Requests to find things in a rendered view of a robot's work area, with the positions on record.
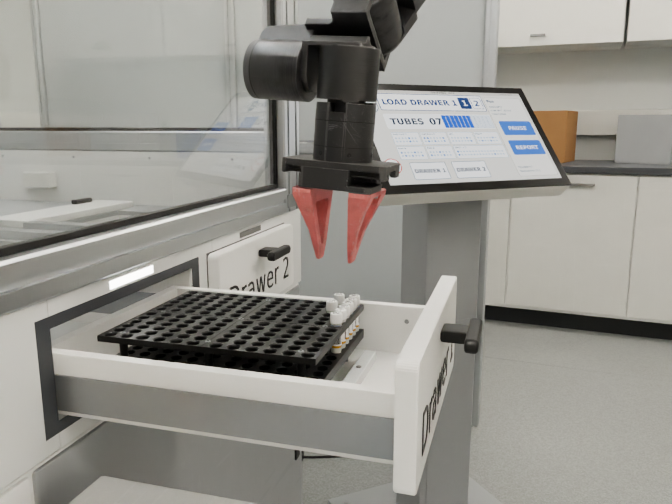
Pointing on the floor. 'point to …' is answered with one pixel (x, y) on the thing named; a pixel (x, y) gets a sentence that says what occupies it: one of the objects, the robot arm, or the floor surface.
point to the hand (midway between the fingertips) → (336, 252)
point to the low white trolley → (143, 494)
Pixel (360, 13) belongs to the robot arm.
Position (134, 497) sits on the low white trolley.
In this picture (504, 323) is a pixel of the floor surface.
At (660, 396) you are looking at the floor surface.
